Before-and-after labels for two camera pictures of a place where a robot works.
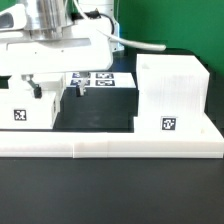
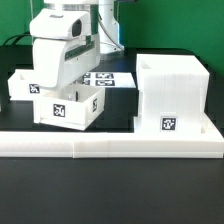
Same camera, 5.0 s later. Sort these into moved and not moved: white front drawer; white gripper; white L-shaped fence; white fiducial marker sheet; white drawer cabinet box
Moved: white front drawer; white gripper
Not moved: white L-shaped fence; white drawer cabinet box; white fiducial marker sheet
